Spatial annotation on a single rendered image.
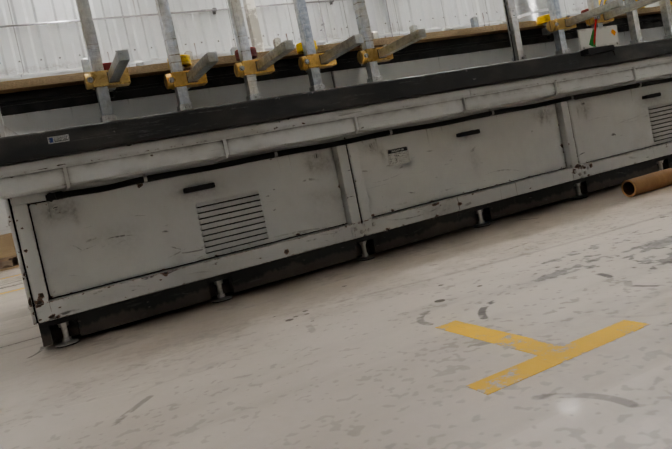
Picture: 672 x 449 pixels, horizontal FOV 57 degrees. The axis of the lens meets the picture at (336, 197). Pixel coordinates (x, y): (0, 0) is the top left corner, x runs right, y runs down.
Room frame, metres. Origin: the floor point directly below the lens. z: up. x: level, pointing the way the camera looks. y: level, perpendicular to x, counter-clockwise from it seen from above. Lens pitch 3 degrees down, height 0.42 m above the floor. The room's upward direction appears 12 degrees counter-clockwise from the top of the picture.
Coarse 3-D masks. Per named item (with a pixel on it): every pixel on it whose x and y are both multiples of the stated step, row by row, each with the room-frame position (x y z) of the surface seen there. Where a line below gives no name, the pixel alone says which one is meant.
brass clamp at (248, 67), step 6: (246, 60) 2.21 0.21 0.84; (252, 60) 2.22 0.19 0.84; (234, 66) 2.22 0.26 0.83; (240, 66) 2.20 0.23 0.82; (246, 66) 2.21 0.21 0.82; (252, 66) 2.22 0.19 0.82; (270, 66) 2.24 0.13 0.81; (234, 72) 2.24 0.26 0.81; (240, 72) 2.20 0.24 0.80; (246, 72) 2.21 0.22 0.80; (252, 72) 2.21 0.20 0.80; (258, 72) 2.22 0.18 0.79; (264, 72) 2.24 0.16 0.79; (270, 72) 2.26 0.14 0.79
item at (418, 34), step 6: (420, 30) 2.18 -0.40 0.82; (408, 36) 2.23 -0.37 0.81; (414, 36) 2.20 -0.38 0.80; (420, 36) 2.18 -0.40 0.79; (426, 36) 2.19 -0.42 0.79; (396, 42) 2.31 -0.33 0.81; (402, 42) 2.27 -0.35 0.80; (408, 42) 2.24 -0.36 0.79; (414, 42) 2.25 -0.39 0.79; (384, 48) 2.39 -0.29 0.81; (390, 48) 2.35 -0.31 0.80; (396, 48) 2.31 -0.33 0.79; (402, 48) 2.33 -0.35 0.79; (384, 54) 2.40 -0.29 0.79; (390, 54) 2.41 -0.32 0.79
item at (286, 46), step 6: (282, 42) 1.98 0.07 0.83; (288, 42) 1.97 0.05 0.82; (276, 48) 2.03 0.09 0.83; (282, 48) 1.99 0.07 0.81; (288, 48) 1.97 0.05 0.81; (294, 48) 1.98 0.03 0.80; (270, 54) 2.09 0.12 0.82; (276, 54) 2.04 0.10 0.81; (282, 54) 2.02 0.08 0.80; (258, 60) 2.20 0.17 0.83; (264, 60) 2.15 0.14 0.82; (270, 60) 2.10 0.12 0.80; (276, 60) 2.11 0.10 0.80; (258, 66) 2.21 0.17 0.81; (264, 66) 2.17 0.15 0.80
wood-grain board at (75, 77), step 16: (624, 16) 3.29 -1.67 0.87; (432, 32) 2.75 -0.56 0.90; (448, 32) 2.79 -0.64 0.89; (464, 32) 2.82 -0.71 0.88; (480, 32) 2.86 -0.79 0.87; (496, 32) 2.95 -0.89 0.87; (320, 48) 2.52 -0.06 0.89; (160, 64) 2.25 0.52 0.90; (192, 64) 2.30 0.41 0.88; (224, 64) 2.37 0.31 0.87; (16, 80) 2.06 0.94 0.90; (32, 80) 2.08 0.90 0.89; (48, 80) 2.10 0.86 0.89; (64, 80) 2.12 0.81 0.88; (80, 80) 2.14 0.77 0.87
